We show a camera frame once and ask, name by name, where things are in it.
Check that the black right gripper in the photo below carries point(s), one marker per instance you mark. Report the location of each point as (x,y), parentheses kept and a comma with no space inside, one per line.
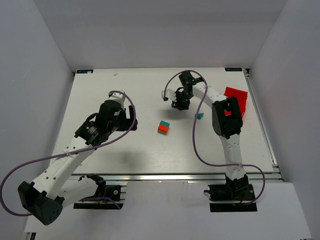
(180,103)

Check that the blue corner label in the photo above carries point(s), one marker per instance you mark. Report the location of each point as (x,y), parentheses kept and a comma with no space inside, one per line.
(233,69)
(84,71)

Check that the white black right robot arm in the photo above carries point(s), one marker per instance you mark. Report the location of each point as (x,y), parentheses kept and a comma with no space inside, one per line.
(226,122)

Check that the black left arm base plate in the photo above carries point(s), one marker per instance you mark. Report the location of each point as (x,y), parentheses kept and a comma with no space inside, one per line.
(112,198)

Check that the red plastic bin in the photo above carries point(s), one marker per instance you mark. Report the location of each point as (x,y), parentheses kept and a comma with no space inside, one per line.
(241,97)

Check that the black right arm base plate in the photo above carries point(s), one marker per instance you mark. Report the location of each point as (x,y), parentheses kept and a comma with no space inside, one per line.
(223,200)

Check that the right side aluminium rail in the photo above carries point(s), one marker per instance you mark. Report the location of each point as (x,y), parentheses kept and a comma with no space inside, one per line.
(265,135)

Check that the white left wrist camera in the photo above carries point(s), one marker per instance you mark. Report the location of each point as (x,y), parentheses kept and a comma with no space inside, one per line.
(117,97)

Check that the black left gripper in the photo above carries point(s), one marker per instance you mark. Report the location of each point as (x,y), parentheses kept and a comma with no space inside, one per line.
(129,120)

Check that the blue corner label left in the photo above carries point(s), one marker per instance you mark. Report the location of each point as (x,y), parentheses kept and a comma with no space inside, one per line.
(84,71)

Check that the red wood block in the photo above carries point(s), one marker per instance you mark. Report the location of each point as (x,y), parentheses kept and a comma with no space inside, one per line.
(163,128)

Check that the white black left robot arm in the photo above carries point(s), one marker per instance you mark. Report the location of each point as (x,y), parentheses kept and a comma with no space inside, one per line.
(46,196)

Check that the teal triangular wood block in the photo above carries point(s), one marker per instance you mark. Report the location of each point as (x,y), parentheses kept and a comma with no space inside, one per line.
(199,116)

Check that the blue corner label right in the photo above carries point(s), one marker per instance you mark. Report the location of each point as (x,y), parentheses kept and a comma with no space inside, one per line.
(233,69)

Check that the aluminium table edge rail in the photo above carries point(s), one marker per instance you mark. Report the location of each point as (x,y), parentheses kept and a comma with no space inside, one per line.
(184,177)

